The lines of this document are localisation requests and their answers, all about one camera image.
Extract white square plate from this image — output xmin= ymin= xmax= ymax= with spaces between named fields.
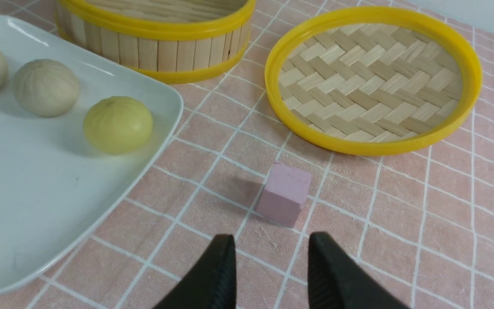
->
xmin=0 ymin=15 xmax=184 ymax=295

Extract pink checkered tablecloth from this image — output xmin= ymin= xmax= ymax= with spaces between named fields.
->
xmin=0 ymin=0 xmax=494 ymax=309

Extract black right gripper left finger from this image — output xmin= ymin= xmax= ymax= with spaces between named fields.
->
xmin=154 ymin=234 xmax=237 ymax=309

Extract woven bamboo steamer lid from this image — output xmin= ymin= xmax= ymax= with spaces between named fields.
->
xmin=265 ymin=6 xmax=483 ymax=156

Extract yellow steamed bun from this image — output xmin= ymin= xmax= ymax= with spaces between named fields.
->
xmin=82 ymin=96 xmax=154 ymax=155

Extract bamboo steamer basket yellow rim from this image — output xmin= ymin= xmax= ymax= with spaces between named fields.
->
xmin=55 ymin=0 xmax=256 ymax=84

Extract pink cube block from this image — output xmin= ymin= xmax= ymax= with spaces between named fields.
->
xmin=255 ymin=161 xmax=312 ymax=227

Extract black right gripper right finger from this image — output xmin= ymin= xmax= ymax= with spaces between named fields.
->
xmin=307 ymin=231 xmax=407 ymax=309

